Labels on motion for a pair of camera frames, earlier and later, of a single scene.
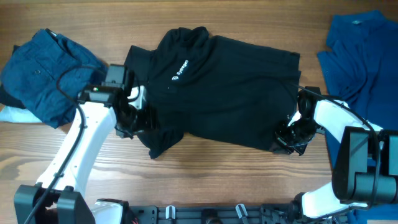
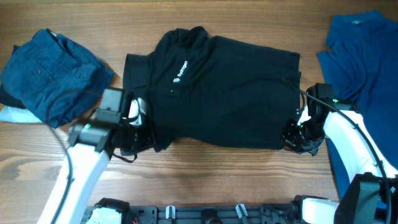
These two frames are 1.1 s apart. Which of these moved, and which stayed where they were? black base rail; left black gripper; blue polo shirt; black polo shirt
Moved: left black gripper
Stayed: blue polo shirt; black base rail; black polo shirt
